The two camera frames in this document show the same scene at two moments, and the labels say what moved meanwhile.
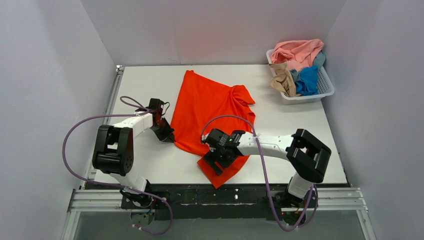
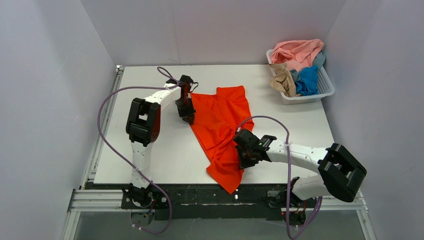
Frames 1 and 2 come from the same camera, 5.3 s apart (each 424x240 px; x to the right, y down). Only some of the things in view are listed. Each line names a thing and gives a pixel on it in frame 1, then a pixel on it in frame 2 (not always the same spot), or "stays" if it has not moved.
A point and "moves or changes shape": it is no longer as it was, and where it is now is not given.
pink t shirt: x=297 y=53 stays
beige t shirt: x=283 y=80 stays
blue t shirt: x=308 y=82 stays
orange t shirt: x=200 y=98 moves or changes shape
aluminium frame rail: x=332 y=199 stays
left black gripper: x=161 y=129 → x=185 y=108
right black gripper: x=215 y=159 → x=245 y=151
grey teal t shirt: x=318 y=61 stays
